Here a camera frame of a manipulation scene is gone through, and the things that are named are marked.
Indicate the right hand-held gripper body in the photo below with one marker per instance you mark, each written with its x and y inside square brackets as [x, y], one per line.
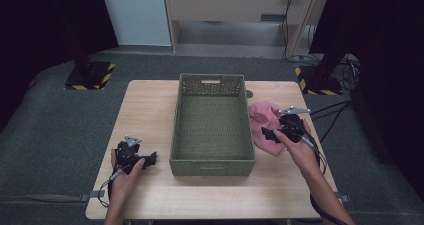
[292, 126]

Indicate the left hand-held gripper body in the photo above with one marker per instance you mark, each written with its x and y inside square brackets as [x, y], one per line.
[127, 154]

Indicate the pink cloth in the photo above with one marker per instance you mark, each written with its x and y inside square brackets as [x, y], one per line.
[263, 116]

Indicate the green woven basket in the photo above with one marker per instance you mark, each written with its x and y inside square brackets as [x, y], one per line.
[212, 135]

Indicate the person's left hand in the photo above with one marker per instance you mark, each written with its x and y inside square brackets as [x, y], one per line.
[124, 183]

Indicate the person's right hand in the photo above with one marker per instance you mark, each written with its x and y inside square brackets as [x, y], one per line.
[300, 155]

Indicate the dark round table grommet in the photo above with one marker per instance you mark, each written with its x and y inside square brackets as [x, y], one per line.
[249, 94]

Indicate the black striped stand base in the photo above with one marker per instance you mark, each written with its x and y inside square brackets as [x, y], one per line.
[95, 75]
[320, 83]

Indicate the dark curtain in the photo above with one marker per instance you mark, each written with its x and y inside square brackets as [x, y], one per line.
[390, 68]
[43, 28]

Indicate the white panel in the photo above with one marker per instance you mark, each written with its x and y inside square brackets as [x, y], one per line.
[136, 15]

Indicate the grey table bracket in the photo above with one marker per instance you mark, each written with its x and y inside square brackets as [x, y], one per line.
[345, 198]
[95, 195]

